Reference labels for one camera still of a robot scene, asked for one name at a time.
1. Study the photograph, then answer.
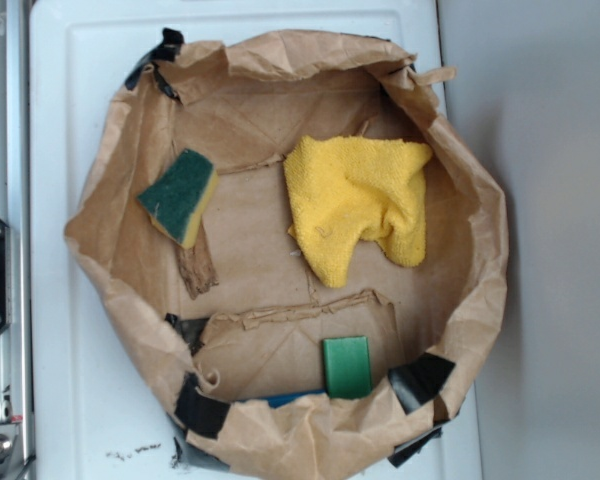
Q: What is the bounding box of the green and yellow sponge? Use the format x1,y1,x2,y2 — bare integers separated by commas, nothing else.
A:
137,149,218,249

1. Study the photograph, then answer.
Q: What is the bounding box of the brown paper bag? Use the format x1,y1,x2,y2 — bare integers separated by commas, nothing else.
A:
65,30,509,479

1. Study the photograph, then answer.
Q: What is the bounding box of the yellow microfiber cloth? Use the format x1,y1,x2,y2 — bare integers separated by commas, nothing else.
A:
283,136,433,288

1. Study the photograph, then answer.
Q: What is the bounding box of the green rectangular block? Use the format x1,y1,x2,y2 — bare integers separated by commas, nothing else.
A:
322,336,373,400

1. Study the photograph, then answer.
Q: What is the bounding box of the blue flat block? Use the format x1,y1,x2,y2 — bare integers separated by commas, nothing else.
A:
257,389,326,409

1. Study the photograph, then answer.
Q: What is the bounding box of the white plastic tray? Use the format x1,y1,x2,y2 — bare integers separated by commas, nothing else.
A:
28,0,484,480

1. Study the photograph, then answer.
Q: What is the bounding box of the aluminium frame rail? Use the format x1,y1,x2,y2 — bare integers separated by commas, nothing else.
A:
0,0,36,479

